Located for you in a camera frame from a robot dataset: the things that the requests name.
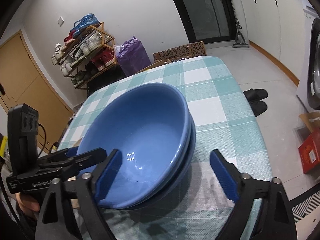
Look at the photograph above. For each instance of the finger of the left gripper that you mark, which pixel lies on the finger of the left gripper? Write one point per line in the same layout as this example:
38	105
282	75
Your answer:
65	153
85	160

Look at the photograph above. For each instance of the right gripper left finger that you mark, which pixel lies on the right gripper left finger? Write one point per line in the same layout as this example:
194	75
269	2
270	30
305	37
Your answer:
105	173

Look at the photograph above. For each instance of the black slipper far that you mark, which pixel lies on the black slipper far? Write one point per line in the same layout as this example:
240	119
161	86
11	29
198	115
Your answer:
253	95

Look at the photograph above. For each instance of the black glass door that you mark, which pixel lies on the black glass door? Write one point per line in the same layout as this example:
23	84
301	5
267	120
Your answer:
208	21

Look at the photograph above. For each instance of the medium blue bowl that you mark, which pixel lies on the medium blue bowl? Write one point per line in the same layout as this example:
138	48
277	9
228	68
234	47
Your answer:
175	176

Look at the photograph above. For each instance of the patterned cardboard box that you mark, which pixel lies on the patterned cardboard box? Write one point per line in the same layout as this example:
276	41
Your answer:
181	52

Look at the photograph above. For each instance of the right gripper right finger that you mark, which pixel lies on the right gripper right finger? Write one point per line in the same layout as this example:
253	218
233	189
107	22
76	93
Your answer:
227	175

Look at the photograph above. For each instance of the black slipper near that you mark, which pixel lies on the black slipper near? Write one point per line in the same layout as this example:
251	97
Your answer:
258	107

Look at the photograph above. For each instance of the black slipper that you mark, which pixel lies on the black slipper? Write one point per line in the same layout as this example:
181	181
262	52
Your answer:
253	95
258	107

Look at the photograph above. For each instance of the left hand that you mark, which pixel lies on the left hand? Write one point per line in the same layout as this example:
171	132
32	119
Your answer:
28	205

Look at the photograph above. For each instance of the vacuum mop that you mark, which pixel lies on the vacuum mop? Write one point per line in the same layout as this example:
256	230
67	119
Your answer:
240	41

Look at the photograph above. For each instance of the wooden shoe rack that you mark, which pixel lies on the wooden shoe rack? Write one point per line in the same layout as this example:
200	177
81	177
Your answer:
87	56

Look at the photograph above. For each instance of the wooden door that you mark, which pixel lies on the wooden door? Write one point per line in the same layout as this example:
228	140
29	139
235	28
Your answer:
23	82

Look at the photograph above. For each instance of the teal checked tablecloth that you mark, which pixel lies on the teal checked tablecloth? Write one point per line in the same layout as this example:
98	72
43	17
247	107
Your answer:
197	208

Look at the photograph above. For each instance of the large blue bowl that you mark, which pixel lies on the large blue bowl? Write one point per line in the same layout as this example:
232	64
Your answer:
150	125

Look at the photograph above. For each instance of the red cardboard box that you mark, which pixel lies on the red cardboard box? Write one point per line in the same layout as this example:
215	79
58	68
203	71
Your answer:
309	149

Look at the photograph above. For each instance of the white washing machine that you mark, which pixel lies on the white washing machine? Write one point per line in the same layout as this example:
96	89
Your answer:
308	87

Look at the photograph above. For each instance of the open cardboard snack box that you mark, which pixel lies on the open cardboard snack box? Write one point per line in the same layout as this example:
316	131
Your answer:
154	65

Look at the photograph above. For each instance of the white kitchen cabinets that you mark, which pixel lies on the white kitchen cabinets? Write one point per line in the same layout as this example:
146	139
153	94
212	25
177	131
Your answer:
277	29

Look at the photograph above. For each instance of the purple plastic bag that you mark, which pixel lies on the purple plastic bag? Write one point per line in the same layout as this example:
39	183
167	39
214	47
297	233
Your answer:
132	56

